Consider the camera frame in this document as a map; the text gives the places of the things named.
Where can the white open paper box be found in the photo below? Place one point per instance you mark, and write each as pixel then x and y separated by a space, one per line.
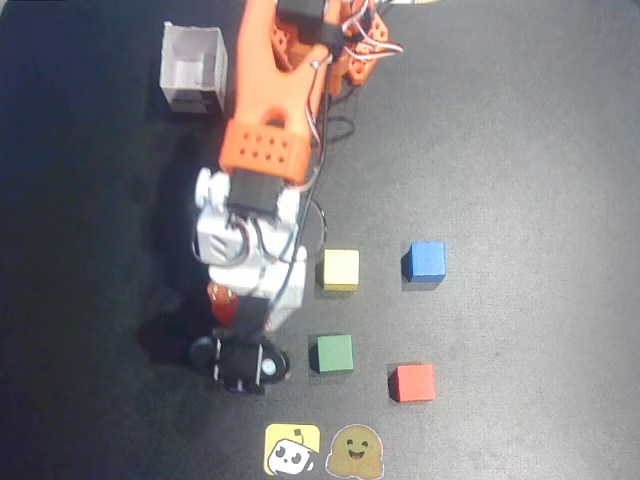
pixel 192 70

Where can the red wooden cube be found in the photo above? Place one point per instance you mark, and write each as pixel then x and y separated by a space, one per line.
pixel 414 382

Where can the yellow robot face sticker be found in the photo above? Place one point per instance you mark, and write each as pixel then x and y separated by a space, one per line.
pixel 292 449

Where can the purple wooden cube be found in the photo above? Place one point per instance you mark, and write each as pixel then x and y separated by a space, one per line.
pixel 240 387

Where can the yellow wooden cube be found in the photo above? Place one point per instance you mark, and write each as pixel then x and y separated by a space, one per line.
pixel 341 269

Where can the dark felt mat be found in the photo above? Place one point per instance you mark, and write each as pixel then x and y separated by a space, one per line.
pixel 500 200

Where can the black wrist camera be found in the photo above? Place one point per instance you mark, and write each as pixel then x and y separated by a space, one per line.
pixel 240 360

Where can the smiling hugging face sticker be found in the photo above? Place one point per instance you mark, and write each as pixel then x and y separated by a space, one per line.
pixel 355 451

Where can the blue wooden cube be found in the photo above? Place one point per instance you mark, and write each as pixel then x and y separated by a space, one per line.
pixel 427 260

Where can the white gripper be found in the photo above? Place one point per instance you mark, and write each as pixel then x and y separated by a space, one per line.
pixel 240 361

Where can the green wooden cube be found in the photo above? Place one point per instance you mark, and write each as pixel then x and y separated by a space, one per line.
pixel 335 353

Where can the orange and white robot arm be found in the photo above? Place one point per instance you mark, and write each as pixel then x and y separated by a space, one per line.
pixel 265 110

